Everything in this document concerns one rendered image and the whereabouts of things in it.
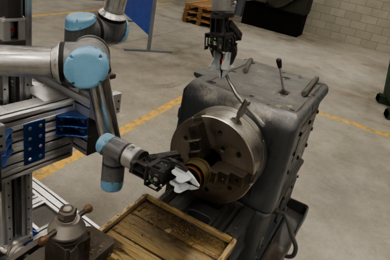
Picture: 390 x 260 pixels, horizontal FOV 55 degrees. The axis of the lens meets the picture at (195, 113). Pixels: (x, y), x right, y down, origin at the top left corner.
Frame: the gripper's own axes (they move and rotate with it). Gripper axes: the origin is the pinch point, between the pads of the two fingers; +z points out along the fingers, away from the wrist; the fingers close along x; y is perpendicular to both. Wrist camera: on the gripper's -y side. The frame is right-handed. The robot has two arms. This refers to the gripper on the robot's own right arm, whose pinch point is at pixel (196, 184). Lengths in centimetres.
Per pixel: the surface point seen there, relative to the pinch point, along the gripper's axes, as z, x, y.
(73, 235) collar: -7.1, 4.9, 41.2
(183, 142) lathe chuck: -14.5, 2.2, -14.7
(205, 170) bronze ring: -0.1, 2.3, -4.9
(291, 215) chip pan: 20, -55, -85
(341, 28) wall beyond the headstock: -113, -77, -1003
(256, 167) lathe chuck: 11.7, 3.3, -17.4
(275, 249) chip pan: 21, -54, -55
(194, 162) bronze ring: -4.1, 3.8, -4.4
